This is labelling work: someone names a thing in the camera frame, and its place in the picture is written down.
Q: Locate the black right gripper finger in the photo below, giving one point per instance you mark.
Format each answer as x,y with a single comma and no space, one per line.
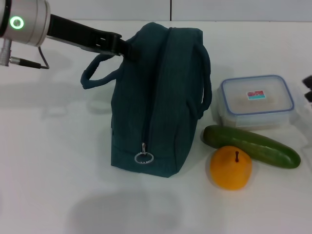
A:
309,81
309,97

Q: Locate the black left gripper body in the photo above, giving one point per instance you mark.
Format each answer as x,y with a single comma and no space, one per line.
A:
80,34

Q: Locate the clear plastic food container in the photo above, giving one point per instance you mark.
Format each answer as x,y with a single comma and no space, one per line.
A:
256,102

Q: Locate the dark teal lunch bag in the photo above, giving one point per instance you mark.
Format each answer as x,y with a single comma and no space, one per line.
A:
156,102

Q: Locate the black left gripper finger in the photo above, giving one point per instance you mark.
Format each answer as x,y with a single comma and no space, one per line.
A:
129,51

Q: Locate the orange pear with stem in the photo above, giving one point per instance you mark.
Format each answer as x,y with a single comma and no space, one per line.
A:
229,170

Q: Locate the green cucumber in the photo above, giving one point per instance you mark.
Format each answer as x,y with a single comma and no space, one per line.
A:
256,146

